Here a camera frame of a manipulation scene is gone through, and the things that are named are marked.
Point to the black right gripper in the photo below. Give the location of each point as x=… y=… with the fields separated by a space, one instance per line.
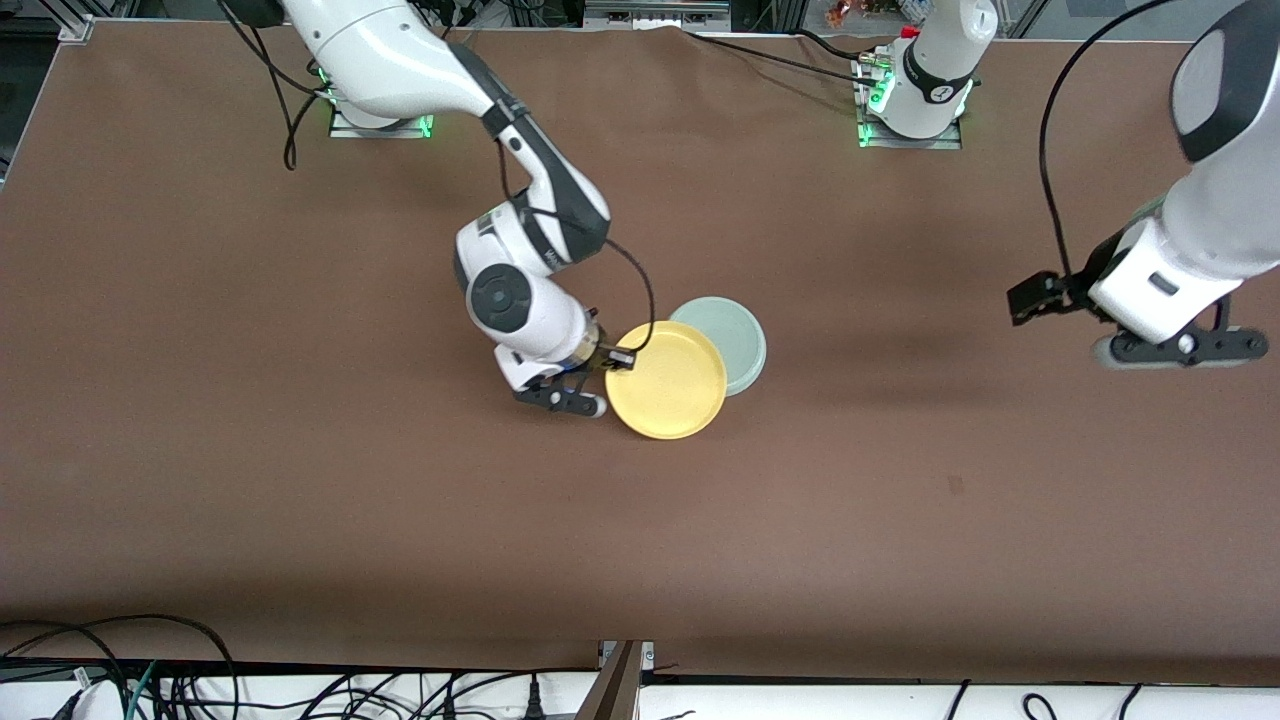
x=603 y=358

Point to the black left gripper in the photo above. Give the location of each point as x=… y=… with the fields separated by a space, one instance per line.
x=1072 y=291

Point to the yellow round plate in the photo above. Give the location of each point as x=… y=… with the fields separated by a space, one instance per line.
x=668 y=385

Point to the pale green round plate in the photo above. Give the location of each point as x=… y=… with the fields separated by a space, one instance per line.
x=735 y=330

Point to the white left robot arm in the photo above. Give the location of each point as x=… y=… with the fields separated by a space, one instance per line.
x=1220 y=230

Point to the brown table cover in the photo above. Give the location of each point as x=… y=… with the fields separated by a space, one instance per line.
x=300 y=450

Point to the grey metal device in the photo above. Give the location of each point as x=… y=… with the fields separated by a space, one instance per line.
x=650 y=15

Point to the colourful small object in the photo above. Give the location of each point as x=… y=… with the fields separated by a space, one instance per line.
x=848 y=12

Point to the black power plug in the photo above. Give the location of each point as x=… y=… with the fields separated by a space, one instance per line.
x=535 y=700

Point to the white table edge panel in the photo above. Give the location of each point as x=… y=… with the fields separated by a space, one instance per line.
x=800 y=705

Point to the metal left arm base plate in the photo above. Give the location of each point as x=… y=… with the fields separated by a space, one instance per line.
x=950 y=143

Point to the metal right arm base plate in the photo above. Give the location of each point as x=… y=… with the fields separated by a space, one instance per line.
x=400 y=128

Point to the aluminium profile post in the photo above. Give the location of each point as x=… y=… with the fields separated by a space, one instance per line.
x=615 y=690

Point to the aluminium frame corner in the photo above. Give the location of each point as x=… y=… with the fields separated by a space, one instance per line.
x=76 y=28

